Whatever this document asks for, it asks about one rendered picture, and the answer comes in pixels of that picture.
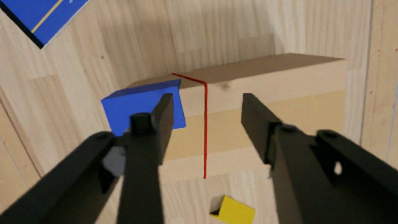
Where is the blue notebook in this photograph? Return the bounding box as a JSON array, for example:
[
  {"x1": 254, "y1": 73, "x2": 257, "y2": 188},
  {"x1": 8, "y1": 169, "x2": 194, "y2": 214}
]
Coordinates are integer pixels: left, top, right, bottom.
[{"x1": 0, "y1": 0, "x2": 91, "y2": 50}]

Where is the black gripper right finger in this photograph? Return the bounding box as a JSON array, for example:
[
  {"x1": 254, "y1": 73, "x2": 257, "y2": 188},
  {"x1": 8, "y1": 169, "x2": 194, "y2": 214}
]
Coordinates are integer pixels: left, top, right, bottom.
[{"x1": 240, "y1": 93, "x2": 398, "y2": 224}]

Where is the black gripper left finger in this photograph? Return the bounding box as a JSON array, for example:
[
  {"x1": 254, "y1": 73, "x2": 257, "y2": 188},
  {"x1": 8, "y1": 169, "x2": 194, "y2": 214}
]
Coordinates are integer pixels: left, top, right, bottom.
[{"x1": 0, "y1": 93, "x2": 175, "y2": 224}]

